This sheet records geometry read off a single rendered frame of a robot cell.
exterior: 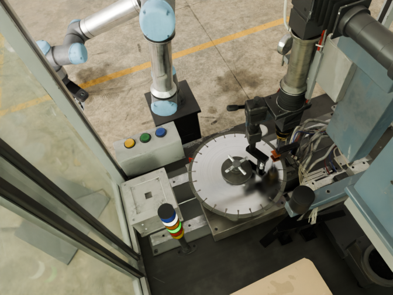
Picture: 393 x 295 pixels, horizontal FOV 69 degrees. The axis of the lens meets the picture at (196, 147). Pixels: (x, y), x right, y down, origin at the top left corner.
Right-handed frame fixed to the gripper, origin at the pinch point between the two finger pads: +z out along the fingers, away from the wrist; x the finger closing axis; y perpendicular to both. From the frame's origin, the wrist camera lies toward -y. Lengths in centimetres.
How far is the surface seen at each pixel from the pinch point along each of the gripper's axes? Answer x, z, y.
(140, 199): 23, 1, -52
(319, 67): -14, -48, -95
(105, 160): 20.2, -12.4, -38.2
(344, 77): -9, -51, -101
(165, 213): 29, -25, -74
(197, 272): 33, 16, -81
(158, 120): -19.2, 16.3, -26.4
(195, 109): -34, 16, -39
